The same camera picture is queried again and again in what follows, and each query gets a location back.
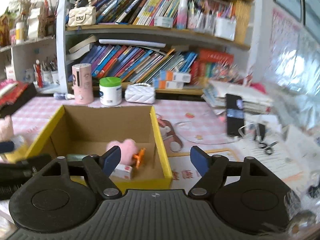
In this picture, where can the white pen holder cups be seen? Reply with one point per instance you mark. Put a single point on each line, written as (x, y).
(48, 78)

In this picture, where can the red paper stack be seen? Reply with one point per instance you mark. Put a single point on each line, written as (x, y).
(8, 89)

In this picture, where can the pink checkered tablecloth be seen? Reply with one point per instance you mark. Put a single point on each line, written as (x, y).
(110, 178)

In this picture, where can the white jar green lid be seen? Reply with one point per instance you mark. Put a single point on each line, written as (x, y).
(110, 91)

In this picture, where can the small spray bottle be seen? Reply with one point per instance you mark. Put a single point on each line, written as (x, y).
(63, 96)

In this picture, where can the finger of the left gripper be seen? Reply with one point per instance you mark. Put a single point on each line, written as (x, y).
(7, 147)

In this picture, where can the white yellow bottle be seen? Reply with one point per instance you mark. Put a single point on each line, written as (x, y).
(20, 32)

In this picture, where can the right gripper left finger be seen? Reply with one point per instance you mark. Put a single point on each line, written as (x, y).
(98, 172)

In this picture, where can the cream quilted handbag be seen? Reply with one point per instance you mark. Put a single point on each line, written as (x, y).
(82, 16)

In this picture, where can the pink cylindrical humidifier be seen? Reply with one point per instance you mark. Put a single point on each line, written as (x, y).
(82, 83)

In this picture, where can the yellow cardboard box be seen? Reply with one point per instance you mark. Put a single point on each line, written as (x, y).
(86, 130)

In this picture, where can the small white red box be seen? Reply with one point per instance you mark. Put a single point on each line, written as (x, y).
(123, 172)

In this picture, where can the orange clip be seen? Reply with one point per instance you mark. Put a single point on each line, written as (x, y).
(138, 157)

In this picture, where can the scissors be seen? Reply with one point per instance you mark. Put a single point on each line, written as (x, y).
(260, 139)

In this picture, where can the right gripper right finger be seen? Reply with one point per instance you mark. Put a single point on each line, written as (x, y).
(211, 169)

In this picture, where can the white charger plug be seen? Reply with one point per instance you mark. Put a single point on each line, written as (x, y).
(19, 142)

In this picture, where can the white shelf unit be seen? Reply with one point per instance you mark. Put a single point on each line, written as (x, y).
(17, 60)

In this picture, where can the row of colourful books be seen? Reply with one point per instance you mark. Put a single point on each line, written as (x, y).
(130, 63)

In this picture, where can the white quilted purse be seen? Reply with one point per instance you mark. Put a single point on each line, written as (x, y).
(140, 93)

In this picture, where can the pink pig plush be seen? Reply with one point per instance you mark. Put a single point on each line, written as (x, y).
(6, 129)

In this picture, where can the black smartphone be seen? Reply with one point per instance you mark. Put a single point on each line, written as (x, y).
(235, 117)

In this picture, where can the pink heart plush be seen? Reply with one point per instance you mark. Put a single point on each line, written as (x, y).
(128, 149)

